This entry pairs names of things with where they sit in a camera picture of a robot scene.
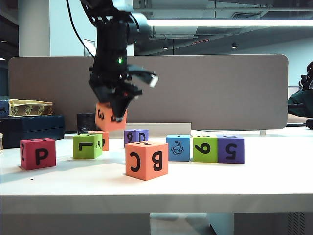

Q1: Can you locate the blue block I A fish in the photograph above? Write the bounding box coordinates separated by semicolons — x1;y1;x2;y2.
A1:
165;134;192;163

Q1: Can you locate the orange block F 3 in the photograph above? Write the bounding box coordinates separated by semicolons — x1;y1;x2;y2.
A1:
94;101;128;132

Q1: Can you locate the orange block Q D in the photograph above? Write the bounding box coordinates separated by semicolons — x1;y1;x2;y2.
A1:
88;130;110;152

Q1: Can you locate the long ceiling light strip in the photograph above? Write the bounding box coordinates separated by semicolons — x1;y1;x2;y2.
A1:
145;19;313;27

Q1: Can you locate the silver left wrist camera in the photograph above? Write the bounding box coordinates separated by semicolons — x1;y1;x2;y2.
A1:
148;73;159;88

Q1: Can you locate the seated person green top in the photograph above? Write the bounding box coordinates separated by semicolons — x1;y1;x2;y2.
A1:
287;61;313;116

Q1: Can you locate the black mug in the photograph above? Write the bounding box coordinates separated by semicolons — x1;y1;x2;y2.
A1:
76;113;97;135

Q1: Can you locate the orange block 2 B C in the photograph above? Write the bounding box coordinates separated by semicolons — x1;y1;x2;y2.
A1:
125;141;169;182

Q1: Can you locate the yellow patterned box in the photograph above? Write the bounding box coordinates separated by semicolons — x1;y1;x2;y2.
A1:
0;98;54;118

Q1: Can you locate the purple block G R 5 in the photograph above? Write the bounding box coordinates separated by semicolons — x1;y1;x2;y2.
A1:
216;134;246;165

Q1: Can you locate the grey-brown desk partition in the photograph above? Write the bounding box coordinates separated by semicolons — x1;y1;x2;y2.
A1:
8;54;290;131

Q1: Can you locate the purple block R D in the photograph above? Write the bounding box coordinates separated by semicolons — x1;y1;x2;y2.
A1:
123;129;150;148

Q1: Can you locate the dark blue hard case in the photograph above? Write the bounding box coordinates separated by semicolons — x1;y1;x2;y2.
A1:
0;115;66;149

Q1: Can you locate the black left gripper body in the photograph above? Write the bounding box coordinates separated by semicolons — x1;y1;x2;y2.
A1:
88;64;144;104

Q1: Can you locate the white wall poster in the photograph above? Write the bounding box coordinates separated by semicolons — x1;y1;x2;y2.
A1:
83;39;97;57

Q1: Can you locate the green block T L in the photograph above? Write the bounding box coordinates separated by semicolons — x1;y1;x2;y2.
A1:
72;133;104;160

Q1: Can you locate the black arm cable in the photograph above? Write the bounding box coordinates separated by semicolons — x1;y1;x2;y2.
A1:
66;0;99;58

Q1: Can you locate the green block N 9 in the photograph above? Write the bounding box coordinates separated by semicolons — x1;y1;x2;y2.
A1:
191;135;219;163

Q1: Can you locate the white table leg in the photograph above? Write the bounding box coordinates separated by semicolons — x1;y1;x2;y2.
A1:
207;212;235;235

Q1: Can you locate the red block U P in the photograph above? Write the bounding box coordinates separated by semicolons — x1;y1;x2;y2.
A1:
20;138;57;171

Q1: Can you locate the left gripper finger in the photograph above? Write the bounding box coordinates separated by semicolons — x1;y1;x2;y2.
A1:
111;93;131;123

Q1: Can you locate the bare forearm of person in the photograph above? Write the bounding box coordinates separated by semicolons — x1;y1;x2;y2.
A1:
287;113;313;124

